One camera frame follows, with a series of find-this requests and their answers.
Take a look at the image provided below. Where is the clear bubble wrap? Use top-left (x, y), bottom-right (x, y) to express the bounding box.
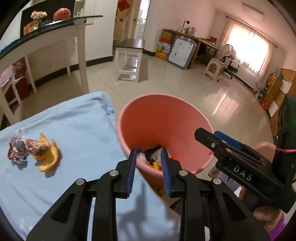
top-left (151, 148), bottom-right (162, 166)

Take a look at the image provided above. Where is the white foam fruit net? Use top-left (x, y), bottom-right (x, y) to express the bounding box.
top-left (137, 153), bottom-right (147, 164)

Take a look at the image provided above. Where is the black foam fruit net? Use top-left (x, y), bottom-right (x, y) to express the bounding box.
top-left (144, 145), bottom-right (163, 162)

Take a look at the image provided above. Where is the pink plastic trash bucket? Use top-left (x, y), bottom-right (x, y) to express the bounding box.
top-left (117, 93), bottom-right (214, 175)

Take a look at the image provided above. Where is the person's right hand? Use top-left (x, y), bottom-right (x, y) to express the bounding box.
top-left (239, 186), bottom-right (285, 233)

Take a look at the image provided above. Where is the light blue bed sheet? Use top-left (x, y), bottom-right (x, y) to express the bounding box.
top-left (1, 92), bottom-right (180, 240)

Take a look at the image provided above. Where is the white plastic stool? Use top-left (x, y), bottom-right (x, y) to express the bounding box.
top-left (203, 58), bottom-right (224, 82)

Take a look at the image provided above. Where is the wooden cabinet right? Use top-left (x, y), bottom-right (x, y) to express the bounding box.
top-left (260, 74), bottom-right (282, 110)

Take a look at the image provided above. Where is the black office chair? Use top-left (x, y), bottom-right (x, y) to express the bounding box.
top-left (216, 44), bottom-right (239, 79)

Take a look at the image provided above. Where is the orange peel piece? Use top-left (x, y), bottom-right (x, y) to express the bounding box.
top-left (33, 133), bottom-right (61, 172)

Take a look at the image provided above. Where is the wooden side desk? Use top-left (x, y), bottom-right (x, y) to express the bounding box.
top-left (163, 29), bottom-right (219, 70)

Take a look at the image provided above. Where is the window curtain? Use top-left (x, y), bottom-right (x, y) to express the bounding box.
top-left (221, 17), bottom-right (276, 79)

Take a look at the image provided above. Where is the kids drawing board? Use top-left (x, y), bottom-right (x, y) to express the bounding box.
top-left (167, 36), bottom-right (197, 70)

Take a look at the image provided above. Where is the colourful fruit carton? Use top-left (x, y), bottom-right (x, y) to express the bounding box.
top-left (155, 38), bottom-right (171, 61)

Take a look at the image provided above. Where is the white dark-top stool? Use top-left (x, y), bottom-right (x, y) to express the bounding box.
top-left (113, 39), bottom-right (145, 83)

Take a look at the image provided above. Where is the crumpled dark red wrapper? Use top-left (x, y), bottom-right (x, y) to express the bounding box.
top-left (8, 134), bottom-right (46, 165)

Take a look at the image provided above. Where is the white dark-top bench left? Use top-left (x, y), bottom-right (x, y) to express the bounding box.
top-left (0, 76), bottom-right (24, 126)

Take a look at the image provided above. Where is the white glass-top table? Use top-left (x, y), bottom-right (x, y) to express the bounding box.
top-left (0, 14), bottom-right (103, 125)

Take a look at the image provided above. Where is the pomelo fruit on table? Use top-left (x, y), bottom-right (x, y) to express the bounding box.
top-left (53, 8), bottom-right (71, 22)

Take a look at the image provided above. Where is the red box on table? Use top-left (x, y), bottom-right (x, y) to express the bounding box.
top-left (23, 21), bottom-right (39, 36)

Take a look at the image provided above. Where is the pink flower bouquet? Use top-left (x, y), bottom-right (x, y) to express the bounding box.
top-left (31, 11), bottom-right (47, 22)

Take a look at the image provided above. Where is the black monitor screen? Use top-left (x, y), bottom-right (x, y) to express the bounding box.
top-left (20, 0), bottom-right (75, 37)

